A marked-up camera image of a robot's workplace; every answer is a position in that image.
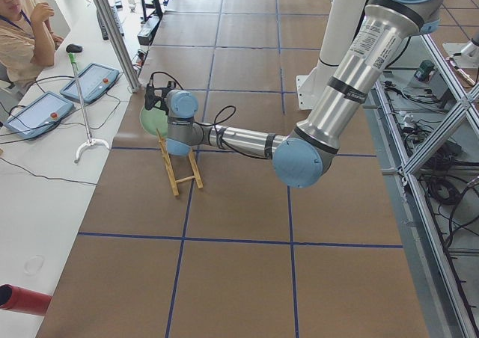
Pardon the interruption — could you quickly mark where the red fire extinguisher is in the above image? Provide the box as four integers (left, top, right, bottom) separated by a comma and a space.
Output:
1, 284, 52, 316

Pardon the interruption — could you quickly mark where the teach pendant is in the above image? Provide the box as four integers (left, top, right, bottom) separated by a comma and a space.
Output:
78, 63, 120, 104
4, 91, 74, 140

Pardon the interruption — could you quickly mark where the wooden plate rack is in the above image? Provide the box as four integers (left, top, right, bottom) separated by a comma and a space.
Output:
155, 128, 204, 197

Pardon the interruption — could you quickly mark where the grabber stick tool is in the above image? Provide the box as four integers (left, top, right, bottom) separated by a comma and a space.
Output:
68, 52, 110, 164

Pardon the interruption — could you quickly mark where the seated person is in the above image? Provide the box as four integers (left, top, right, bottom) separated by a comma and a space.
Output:
1, 0, 64, 91

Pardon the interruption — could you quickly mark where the light green plate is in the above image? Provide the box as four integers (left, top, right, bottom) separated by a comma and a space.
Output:
140, 108, 168, 136

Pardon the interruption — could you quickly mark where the far teach pendant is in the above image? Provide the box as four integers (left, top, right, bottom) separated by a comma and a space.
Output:
78, 63, 120, 104

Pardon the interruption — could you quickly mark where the near teach pendant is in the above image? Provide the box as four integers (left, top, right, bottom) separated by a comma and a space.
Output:
4, 91, 74, 140

